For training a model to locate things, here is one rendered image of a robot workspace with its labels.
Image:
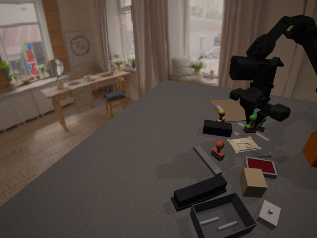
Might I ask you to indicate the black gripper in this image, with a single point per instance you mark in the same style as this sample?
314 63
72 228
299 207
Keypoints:
278 112

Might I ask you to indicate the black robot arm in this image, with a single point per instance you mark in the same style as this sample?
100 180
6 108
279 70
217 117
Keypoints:
256 67

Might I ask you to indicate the wooden rubber stamp with blue handle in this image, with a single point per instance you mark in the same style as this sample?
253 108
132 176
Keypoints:
260 126

